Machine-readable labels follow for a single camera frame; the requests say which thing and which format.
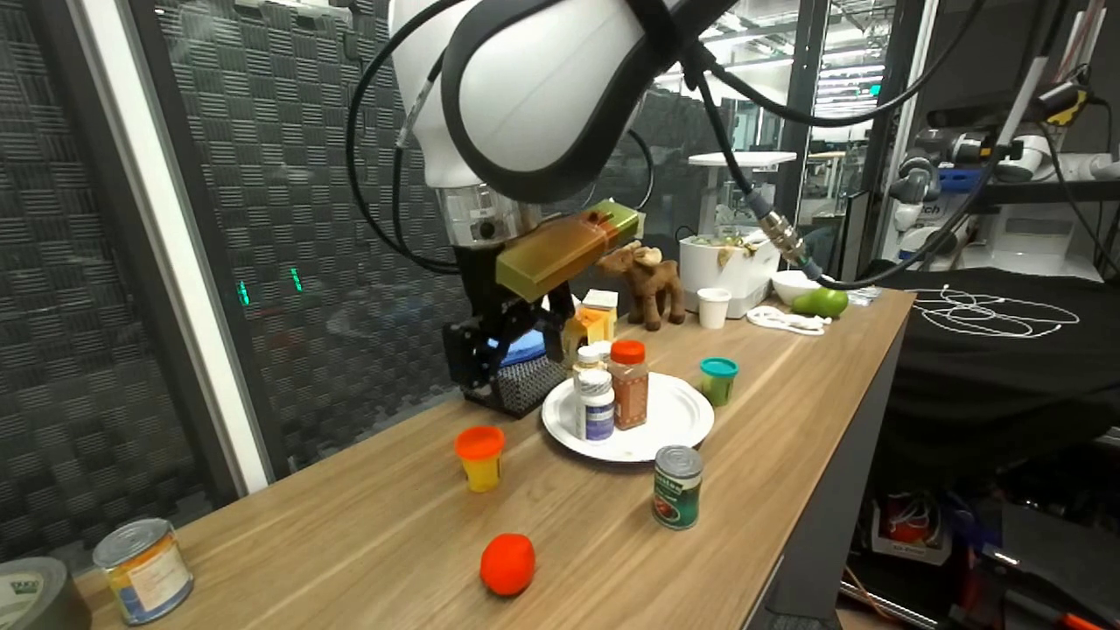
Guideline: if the yellow wrist camera block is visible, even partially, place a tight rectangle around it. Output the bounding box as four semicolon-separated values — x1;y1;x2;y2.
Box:
498;198;644;302

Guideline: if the green fruit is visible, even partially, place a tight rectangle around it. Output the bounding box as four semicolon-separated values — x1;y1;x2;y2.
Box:
791;287;848;319

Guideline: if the blue folded cloth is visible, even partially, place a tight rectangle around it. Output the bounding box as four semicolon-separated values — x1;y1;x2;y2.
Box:
504;330;545;367

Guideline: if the brown plush moose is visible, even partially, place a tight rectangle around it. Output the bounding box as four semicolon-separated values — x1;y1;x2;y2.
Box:
621;244;687;333

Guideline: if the green label supplement bottle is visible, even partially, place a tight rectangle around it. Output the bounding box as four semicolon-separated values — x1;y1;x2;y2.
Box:
573;342;607;375

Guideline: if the orange lid yellow tub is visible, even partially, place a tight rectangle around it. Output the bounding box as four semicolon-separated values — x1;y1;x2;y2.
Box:
454;426;504;492

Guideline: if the white blue label bottle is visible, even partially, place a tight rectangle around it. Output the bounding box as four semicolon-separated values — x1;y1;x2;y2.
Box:
578;367;616;440

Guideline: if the white paper cup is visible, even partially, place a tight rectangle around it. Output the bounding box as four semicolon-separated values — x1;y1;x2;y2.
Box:
695;287;733;330

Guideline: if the orange ball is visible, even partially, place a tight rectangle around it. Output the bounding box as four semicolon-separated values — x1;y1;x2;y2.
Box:
481;531;534;598

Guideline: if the teal lid green tub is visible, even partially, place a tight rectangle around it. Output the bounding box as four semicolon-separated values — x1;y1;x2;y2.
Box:
699;357;739;407

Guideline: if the open yellow cardboard box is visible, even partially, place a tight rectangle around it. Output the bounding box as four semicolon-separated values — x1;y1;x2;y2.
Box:
560;291;621;357

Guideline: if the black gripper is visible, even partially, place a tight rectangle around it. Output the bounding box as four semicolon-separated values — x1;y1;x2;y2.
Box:
442;244;573;400

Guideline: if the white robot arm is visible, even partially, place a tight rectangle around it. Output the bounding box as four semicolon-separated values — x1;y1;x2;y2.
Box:
387;0;734;402

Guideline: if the blue label tin can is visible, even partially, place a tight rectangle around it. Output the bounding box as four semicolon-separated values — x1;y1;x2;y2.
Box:
91;519;197;626

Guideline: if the green label tin can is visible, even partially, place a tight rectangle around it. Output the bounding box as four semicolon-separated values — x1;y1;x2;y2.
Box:
651;445;702;528

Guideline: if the white bowl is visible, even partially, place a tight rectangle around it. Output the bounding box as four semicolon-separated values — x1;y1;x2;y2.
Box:
769;270;824;308

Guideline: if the white cable coil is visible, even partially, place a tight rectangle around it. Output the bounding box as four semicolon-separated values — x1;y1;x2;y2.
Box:
909;279;1084;342

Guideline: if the grey foam block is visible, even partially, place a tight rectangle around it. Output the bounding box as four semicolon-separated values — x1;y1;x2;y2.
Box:
468;357;566;416

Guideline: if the white paper plate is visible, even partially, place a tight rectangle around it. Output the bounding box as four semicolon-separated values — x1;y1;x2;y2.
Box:
538;375;714;466

